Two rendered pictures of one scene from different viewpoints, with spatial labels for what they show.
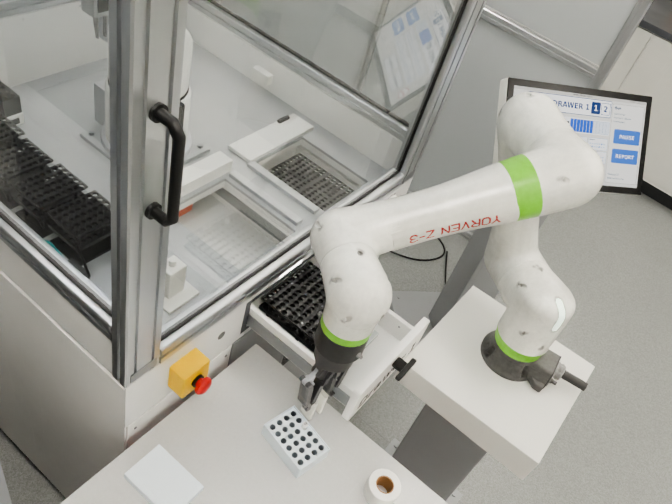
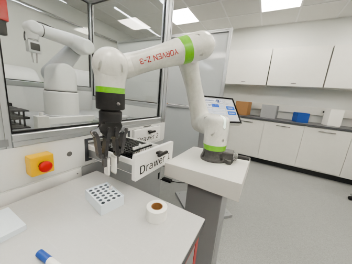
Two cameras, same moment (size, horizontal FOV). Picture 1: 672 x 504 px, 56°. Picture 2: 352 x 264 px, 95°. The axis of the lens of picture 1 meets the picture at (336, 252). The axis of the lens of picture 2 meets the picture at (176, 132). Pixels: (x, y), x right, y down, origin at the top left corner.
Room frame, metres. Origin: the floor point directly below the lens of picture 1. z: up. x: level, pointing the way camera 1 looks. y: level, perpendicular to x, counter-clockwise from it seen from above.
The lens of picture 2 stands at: (0.19, -0.32, 1.16)
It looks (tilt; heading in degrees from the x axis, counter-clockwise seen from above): 12 degrees down; 4
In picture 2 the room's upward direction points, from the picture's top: 5 degrees clockwise
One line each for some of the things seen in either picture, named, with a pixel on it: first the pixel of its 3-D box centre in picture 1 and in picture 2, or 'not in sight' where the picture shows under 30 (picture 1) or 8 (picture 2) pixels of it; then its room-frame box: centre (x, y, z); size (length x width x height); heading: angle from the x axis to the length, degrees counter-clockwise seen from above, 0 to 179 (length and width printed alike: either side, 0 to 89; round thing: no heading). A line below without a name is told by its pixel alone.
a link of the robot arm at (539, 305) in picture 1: (532, 312); (215, 131); (1.09, -0.48, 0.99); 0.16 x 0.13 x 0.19; 27
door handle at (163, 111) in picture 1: (166, 173); not in sight; (0.62, 0.24, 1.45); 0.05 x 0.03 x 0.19; 66
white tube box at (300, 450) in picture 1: (295, 440); (104, 197); (0.70, -0.05, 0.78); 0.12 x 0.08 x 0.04; 55
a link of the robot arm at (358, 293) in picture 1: (355, 296); (110, 70); (0.73, -0.06, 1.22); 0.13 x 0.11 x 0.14; 27
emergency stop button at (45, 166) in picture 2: (201, 384); (45, 166); (0.69, 0.17, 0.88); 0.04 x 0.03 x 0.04; 156
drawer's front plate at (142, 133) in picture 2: not in sight; (147, 135); (1.30, -0.05, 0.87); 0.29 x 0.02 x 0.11; 156
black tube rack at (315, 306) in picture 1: (319, 314); (124, 149); (0.97, -0.01, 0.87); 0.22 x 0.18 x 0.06; 66
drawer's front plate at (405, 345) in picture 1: (387, 366); (155, 157); (0.89, -0.19, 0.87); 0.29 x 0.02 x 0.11; 156
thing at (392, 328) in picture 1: (315, 313); (123, 150); (0.98, 0.00, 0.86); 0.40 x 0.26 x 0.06; 66
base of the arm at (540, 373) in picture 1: (534, 361); (223, 155); (1.06, -0.54, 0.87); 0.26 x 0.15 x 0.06; 71
